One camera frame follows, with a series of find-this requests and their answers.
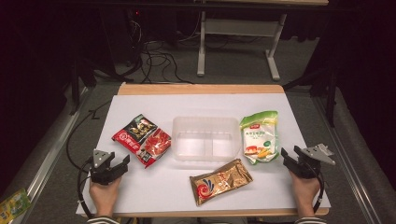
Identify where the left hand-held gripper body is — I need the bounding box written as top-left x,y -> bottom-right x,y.
89,148 -> 123,187

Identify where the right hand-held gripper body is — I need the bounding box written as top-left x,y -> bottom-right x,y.
289,143 -> 337,180

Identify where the green and white pouch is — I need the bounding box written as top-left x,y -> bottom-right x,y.
238,110 -> 281,166

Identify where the gold foil packet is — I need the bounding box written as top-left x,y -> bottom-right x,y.
189,158 -> 254,207

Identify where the clear plastic container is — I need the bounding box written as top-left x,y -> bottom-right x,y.
171,116 -> 242,162

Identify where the person's left hand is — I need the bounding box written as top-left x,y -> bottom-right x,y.
89,177 -> 123,218

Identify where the person's right hand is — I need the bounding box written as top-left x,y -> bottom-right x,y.
289,170 -> 321,218

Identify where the red and black packet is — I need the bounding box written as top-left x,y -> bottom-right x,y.
111,113 -> 173,169

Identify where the black metal stand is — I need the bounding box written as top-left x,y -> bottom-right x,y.
66,59 -> 97,117
281,66 -> 340,129

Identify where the white table mat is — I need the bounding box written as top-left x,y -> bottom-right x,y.
76,93 -> 332,216

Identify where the green and yellow snack packet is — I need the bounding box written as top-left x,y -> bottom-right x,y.
0,188 -> 33,224

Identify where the wooden table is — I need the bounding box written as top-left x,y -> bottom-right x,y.
81,82 -> 330,218

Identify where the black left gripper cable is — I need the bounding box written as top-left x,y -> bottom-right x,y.
76,157 -> 95,219

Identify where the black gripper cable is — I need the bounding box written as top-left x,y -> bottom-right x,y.
306,161 -> 326,215
76,157 -> 95,219

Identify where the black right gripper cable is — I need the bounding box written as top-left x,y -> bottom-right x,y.
306,161 -> 326,215

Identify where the metal floor rail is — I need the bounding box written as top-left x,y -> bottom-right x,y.
311,92 -> 384,224
8,86 -> 92,224

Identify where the bundle of black floor cables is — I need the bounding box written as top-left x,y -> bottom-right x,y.
92,10 -> 206,86

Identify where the white metal desk frame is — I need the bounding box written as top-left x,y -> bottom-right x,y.
195,0 -> 330,82

